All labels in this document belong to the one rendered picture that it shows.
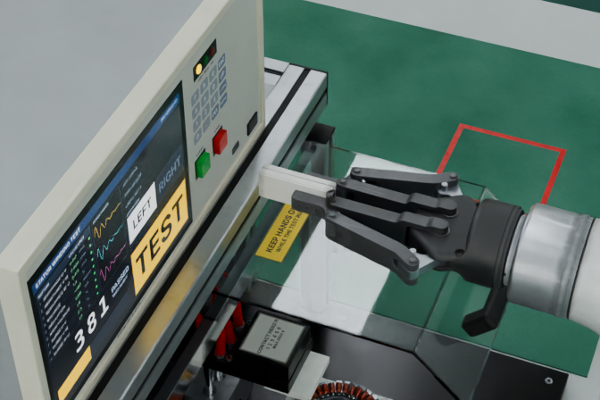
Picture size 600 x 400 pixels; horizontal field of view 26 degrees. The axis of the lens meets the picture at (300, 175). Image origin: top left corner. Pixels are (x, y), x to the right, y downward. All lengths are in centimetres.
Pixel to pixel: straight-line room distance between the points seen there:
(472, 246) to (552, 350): 55
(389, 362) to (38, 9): 65
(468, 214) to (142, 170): 29
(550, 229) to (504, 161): 79
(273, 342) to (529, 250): 40
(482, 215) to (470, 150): 78
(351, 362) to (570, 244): 54
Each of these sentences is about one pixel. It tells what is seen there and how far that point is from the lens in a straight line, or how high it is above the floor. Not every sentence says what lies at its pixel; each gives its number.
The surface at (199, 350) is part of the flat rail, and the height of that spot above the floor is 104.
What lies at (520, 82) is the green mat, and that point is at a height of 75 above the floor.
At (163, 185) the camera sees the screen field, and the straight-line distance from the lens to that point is 113.
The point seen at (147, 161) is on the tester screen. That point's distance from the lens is 109.
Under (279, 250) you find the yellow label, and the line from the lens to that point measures 128.
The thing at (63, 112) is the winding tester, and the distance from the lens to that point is 106.
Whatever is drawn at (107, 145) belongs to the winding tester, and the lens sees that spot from 102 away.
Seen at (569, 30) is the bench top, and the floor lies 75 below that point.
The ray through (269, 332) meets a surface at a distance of 140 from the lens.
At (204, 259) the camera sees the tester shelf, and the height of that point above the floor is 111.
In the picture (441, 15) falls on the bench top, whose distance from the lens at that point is 215.
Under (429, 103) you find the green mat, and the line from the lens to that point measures 197.
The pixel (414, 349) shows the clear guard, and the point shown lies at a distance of 120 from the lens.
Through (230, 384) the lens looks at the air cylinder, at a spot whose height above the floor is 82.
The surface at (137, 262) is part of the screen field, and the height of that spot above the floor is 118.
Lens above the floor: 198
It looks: 42 degrees down
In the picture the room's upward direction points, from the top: straight up
